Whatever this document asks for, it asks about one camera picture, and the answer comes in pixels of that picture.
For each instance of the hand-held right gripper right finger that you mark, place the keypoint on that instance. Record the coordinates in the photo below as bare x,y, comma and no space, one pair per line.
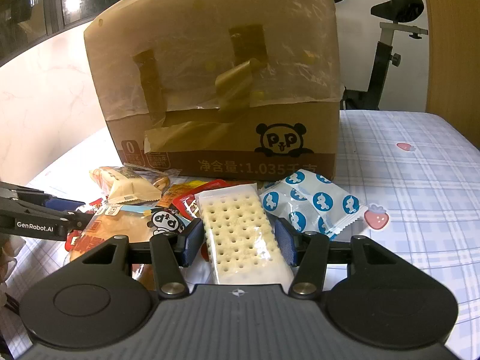
285,242

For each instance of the red snack packet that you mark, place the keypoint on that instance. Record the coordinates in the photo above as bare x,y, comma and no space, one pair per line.
95,205
187,204

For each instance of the wooden panel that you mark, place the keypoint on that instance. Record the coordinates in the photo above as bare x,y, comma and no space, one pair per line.
453,45

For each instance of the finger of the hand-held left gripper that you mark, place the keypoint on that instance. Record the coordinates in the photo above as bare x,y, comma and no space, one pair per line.
80,220
56,202

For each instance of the beige snack packet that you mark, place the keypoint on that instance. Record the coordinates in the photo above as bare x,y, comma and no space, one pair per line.
131,191

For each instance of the cardboard box with plastic liner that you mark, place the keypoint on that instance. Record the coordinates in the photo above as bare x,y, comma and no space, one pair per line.
210,45

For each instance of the black exercise bike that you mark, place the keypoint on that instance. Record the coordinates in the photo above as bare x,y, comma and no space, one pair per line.
375,78

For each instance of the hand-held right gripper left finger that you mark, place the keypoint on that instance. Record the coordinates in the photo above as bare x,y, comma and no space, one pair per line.
193,242

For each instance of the clear packet of brown bread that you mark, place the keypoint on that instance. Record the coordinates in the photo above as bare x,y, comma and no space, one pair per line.
101,176

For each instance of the white cracker packet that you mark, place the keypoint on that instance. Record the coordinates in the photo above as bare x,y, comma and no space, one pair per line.
236,232

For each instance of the white packet with blue dots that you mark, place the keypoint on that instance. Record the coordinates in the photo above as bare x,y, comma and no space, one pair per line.
318,202

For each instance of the bread packet with panda print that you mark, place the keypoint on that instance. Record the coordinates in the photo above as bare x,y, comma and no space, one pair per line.
120,225

